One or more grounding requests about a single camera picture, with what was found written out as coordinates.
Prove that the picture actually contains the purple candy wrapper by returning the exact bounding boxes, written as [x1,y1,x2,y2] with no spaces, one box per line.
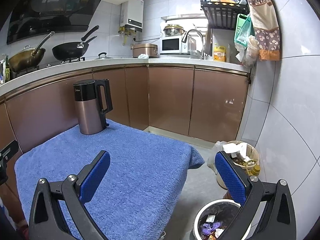
[200,222,222,237]

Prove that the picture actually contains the brown kitchen cabinets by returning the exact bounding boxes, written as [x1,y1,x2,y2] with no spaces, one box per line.
[1,64,249,154]

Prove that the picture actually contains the chrome kitchen faucet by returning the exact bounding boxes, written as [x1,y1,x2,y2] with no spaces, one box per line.
[181,29,204,60]

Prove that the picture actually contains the amber oil bottle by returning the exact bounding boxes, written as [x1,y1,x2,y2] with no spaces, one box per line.
[246,164,260,177]

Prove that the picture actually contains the beige wicker waste basket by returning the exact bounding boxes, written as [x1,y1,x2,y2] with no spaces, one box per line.
[212,140,260,190]

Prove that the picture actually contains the blue towel table cover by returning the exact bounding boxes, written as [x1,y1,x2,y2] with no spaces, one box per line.
[14,121,204,239]

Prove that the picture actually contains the black frying pan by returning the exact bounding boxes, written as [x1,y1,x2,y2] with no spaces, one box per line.
[52,25,99,61]

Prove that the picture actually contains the yellow detergent bottle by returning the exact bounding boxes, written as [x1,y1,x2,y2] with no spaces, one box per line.
[213,43,226,62]

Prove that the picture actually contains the black range hood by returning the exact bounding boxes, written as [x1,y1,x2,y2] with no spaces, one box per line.
[7,0,101,44]

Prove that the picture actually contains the floral hanging apron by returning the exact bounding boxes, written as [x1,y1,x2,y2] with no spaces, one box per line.
[248,0,280,61]

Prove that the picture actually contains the brown rice cooker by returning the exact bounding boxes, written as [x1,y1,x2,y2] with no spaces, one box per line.
[132,43,158,58]

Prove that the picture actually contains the green plastic bag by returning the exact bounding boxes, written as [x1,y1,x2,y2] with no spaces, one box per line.
[234,14,253,52]

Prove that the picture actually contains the white microwave oven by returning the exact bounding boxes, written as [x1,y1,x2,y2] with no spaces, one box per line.
[159,35,196,54]

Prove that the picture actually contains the white gas water heater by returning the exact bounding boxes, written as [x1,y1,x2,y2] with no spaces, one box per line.
[120,0,144,32]

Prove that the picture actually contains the brass wok with handle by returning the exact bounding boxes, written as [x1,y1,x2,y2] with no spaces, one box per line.
[9,31,55,73]

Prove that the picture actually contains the black wall dish rack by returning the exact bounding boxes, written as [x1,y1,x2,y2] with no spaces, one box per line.
[200,0,249,30]

